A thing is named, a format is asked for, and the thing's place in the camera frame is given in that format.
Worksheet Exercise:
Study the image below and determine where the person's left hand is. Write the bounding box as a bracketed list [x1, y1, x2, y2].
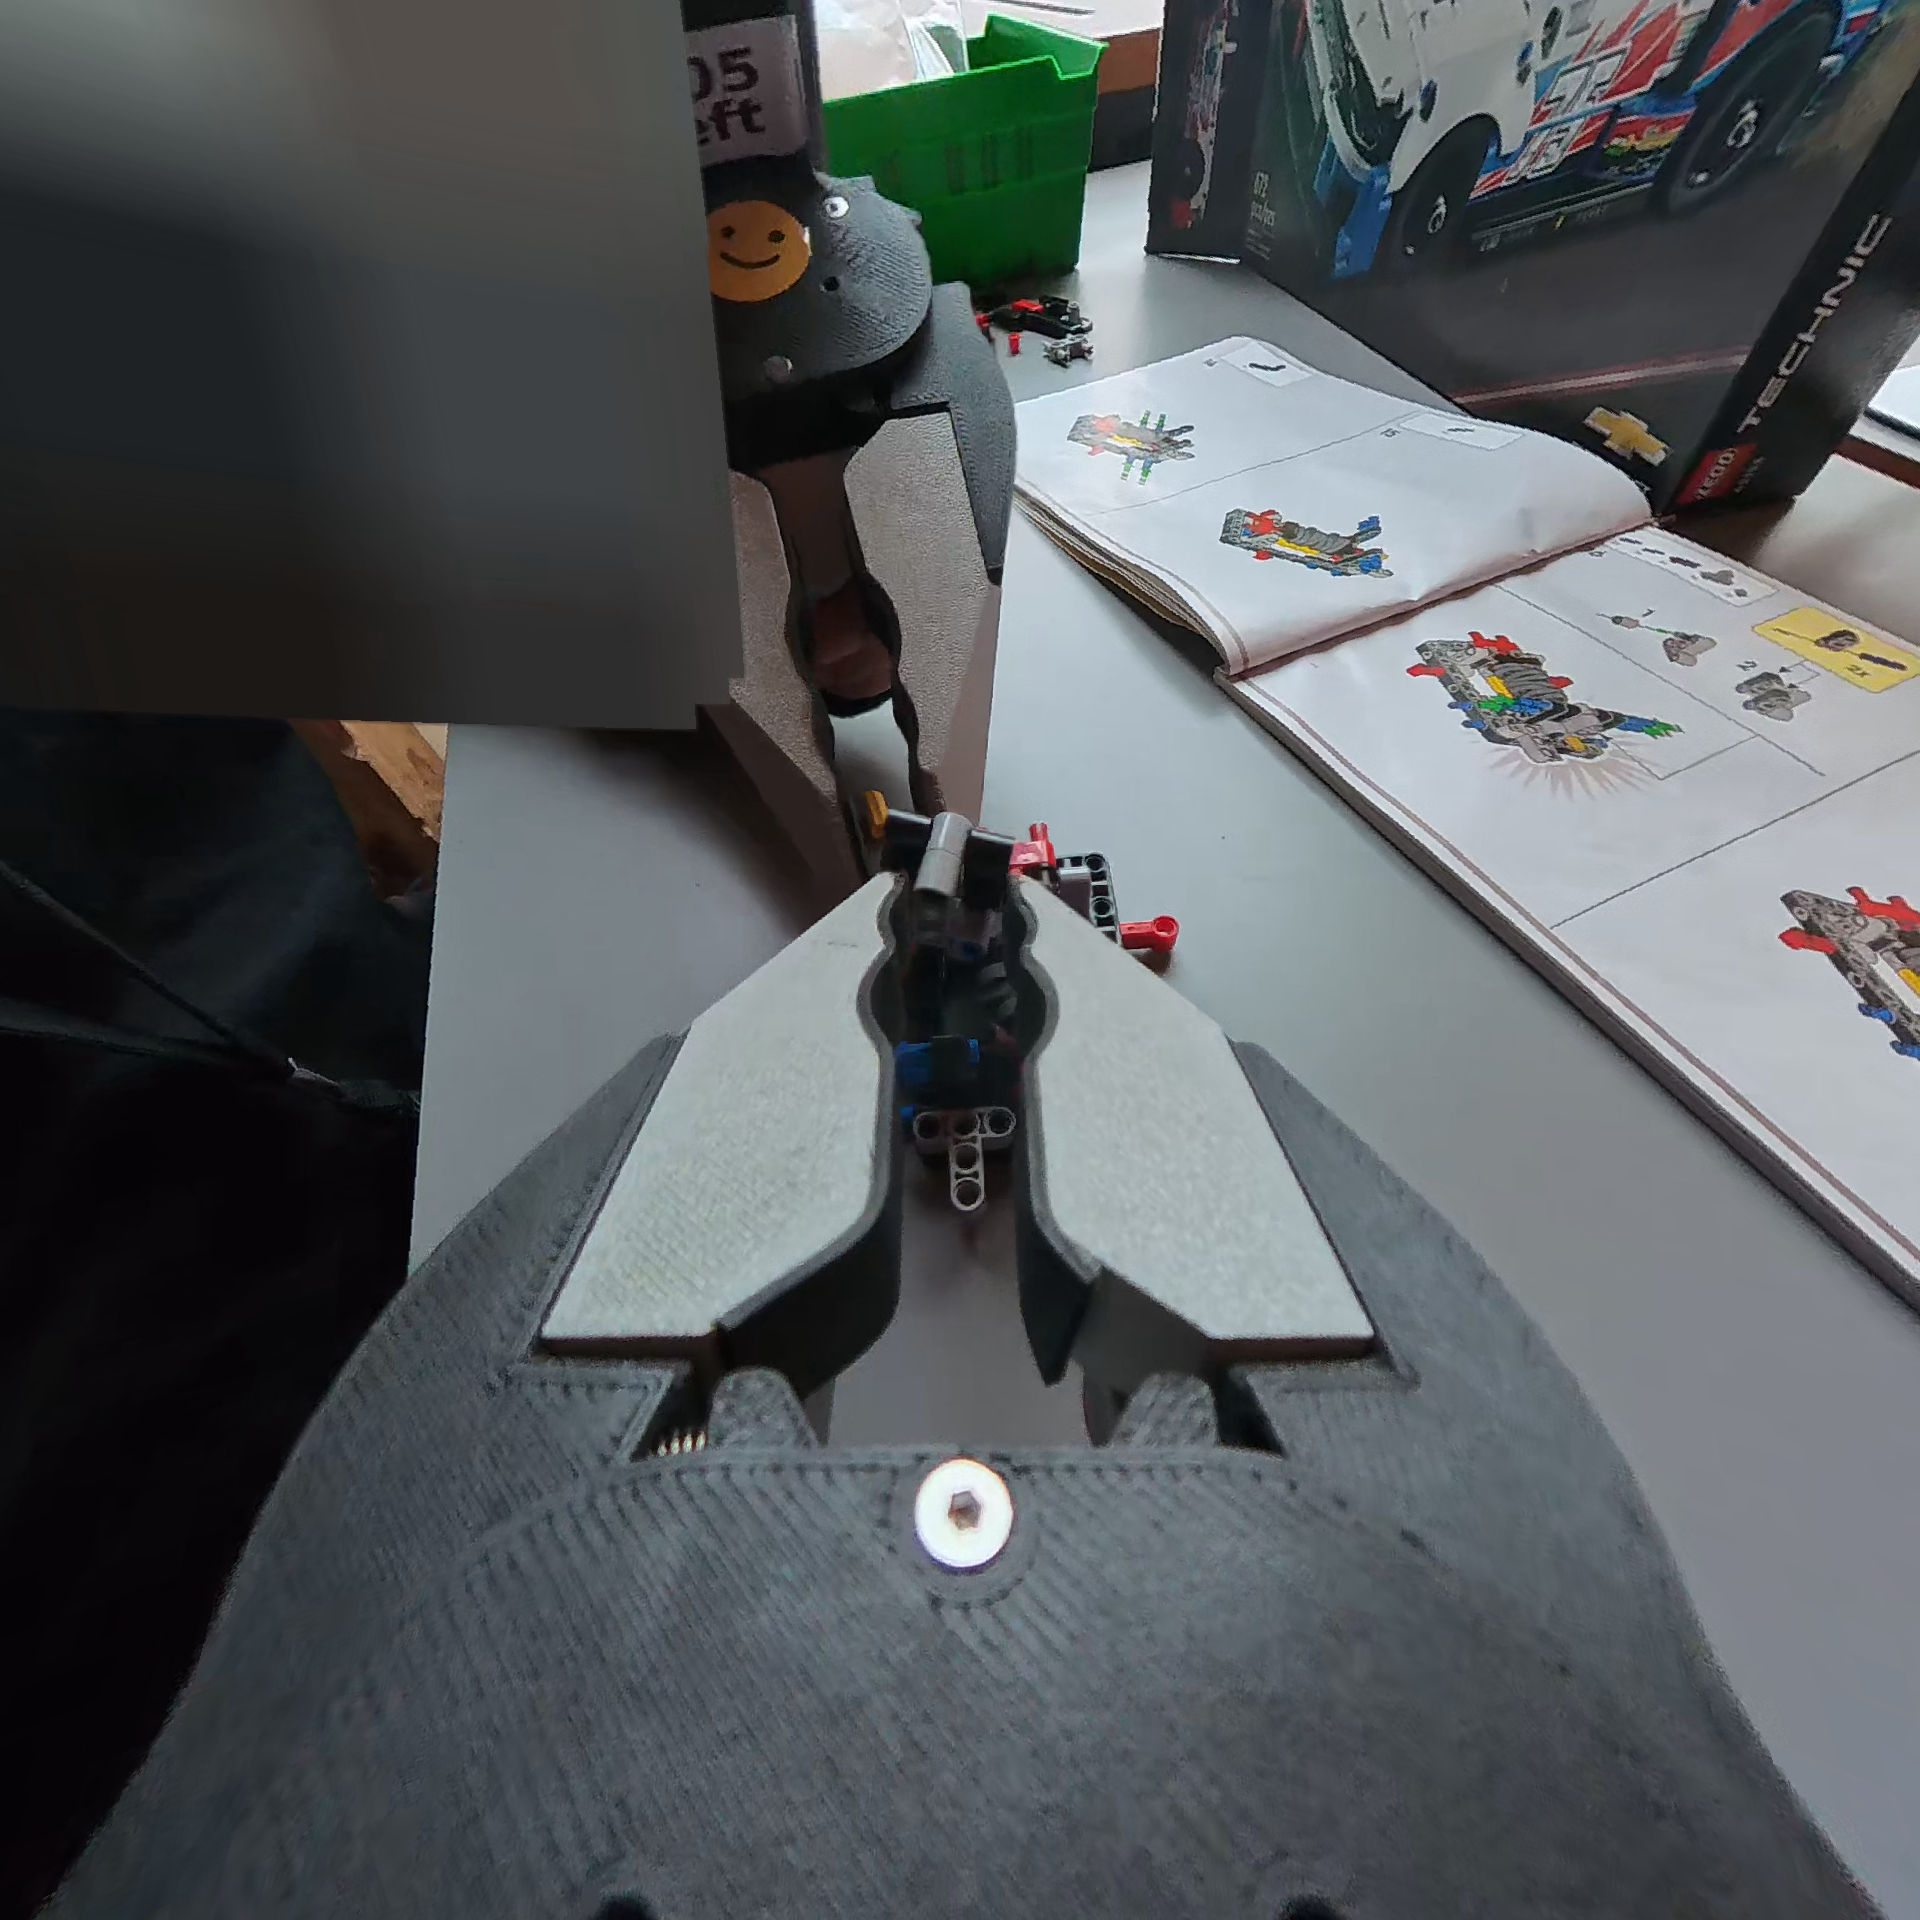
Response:
[816, 584, 901, 705]

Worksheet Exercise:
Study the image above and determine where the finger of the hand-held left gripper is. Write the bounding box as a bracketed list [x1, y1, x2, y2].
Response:
[841, 408, 1006, 842]
[698, 473, 872, 890]

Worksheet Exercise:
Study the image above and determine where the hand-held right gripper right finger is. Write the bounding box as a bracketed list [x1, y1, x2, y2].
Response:
[1019, 884, 1378, 1392]

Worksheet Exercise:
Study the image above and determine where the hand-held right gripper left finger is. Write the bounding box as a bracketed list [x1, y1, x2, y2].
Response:
[537, 873, 907, 1392]

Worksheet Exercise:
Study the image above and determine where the wooden table leg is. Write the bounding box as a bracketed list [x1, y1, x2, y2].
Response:
[293, 719, 445, 902]

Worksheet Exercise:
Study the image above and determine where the black lanyard strap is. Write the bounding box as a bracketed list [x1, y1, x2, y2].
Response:
[0, 855, 424, 1124]

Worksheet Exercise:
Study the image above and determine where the pile of loose lego parts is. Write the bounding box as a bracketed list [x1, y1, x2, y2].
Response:
[974, 292, 1098, 368]

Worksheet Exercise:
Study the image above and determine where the lego instruction booklet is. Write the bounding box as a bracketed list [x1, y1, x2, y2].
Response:
[1013, 337, 1920, 1308]

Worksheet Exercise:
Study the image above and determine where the lego set box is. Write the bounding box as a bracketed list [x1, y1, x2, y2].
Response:
[1148, 0, 1920, 519]

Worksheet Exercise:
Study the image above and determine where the lego chassis assembly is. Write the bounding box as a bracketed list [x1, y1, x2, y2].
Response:
[861, 816, 1185, 1214]

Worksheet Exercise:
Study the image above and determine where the green plastic bin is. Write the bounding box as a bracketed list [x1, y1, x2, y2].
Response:
[823, 15, 1107, 286]

